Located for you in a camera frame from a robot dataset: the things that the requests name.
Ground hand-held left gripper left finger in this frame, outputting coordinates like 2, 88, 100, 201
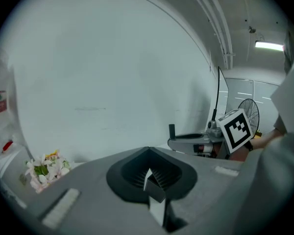
25, 146, 168, 235

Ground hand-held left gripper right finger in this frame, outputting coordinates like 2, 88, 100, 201
149, 146, 245, 235

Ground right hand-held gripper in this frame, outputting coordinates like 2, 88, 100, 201
168, 108, 254, 160

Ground person's right forearm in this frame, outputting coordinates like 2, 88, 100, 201
251, 128, 285, 149

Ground person's right hand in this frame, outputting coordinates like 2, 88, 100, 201
229, 145, 248, 162

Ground pink flowers in pot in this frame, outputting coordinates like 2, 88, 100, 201
24, 149, 72, 193

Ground black floor fan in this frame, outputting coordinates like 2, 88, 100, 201
237, 97, 261, 138

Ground person's light shirt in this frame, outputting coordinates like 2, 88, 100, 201
235, 28, 294, 235

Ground white water dispenser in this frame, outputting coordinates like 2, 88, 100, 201
0, 141, 34, 183

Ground ceiling light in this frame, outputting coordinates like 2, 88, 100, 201
254, 40, 285, 51

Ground white ceiling pipes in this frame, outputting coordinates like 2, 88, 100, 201
182, 0, 237, 70

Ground clear water bottle red label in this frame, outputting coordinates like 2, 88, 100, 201
0, 47, 21, 157

